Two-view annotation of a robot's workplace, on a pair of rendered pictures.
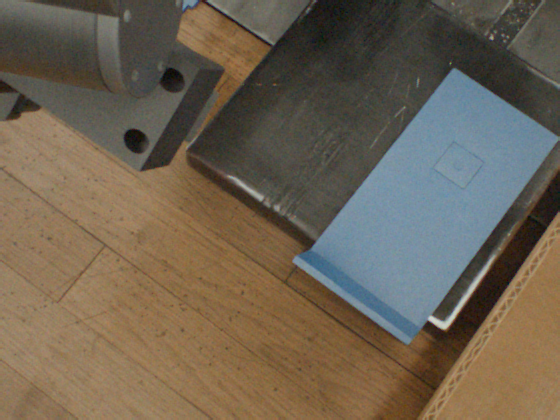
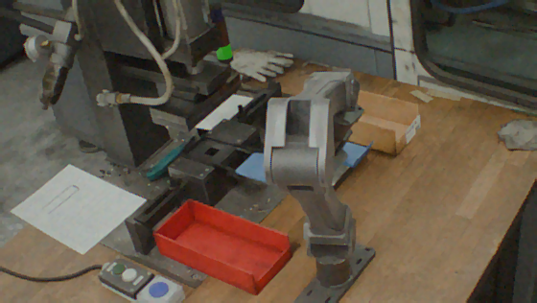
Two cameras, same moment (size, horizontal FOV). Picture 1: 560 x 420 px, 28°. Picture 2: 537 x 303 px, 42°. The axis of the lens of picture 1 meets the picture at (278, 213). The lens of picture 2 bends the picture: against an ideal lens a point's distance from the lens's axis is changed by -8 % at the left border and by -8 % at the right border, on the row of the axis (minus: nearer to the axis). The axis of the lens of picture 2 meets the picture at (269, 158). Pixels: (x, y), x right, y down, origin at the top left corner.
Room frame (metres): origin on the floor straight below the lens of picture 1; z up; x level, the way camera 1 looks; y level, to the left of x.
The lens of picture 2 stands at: (0.10, 1.27, 1.91)
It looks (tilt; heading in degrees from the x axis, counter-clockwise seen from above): 36 degrees down; 282
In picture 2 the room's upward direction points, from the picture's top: 11 degrees counter-clockwise
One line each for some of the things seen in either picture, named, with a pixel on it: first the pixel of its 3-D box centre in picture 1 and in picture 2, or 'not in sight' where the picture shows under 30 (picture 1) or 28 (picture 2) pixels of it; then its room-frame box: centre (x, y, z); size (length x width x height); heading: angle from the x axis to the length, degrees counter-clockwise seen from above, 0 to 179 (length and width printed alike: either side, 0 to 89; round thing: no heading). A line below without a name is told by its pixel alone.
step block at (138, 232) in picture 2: not in sight; (144, 228); (0.61, 0.17, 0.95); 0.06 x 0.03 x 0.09; 60
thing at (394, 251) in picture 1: (432, 197); (337, 146); (0.22, -0.08, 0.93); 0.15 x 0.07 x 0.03; 149
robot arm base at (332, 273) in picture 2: not in sight; (333, 266); (0.22, 0.30, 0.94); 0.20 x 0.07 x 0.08; 60
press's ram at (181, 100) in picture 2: not in sight; (162, 50); (0.55, -0.06, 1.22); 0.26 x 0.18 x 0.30; 150
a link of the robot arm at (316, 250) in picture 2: not in sight; (329, 237); (0.22, 0.29, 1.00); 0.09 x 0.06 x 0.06; 171
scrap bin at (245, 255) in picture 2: not in sight; (221, 244); (0.44, 0.22, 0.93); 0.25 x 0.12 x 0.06; 150
